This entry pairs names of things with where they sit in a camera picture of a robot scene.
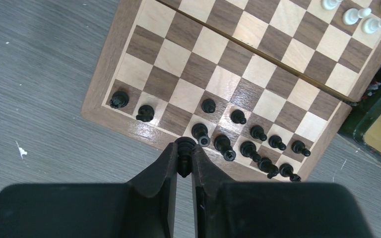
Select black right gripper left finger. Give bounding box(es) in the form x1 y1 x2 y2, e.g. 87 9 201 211
121 142 178 238

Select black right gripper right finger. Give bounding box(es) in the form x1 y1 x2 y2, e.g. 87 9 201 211
191 145 234 238

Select black king piece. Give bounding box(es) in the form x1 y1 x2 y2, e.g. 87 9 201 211
214 135 236 162

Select black bishop piece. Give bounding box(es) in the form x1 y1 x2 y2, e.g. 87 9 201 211
175 136 196 178
240 141 261 163

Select black knight piece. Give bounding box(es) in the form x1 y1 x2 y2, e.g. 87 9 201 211
135 105 154 122
258 157 279 179

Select black queen piece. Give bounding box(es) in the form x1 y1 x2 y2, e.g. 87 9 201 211
191 123 210 147

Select black rook piece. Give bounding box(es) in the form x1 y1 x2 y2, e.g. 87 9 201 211
279 163 301 182

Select black pawn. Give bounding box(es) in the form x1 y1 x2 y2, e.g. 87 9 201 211
250 125 267 141
230 110 247 124
291 140 311 157
201 98 216 114
268 135 287 151

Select black chess piece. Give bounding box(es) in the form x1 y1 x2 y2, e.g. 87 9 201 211
109 91 129 109

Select yellow metal tray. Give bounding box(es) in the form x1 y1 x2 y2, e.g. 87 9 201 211
338 78 381 164

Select wooden chess board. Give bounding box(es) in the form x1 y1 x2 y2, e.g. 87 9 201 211
81 0 381 180

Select white pawn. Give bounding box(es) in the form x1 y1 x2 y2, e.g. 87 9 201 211
342 7 372 25
362 18 381 34
320 0 343 10

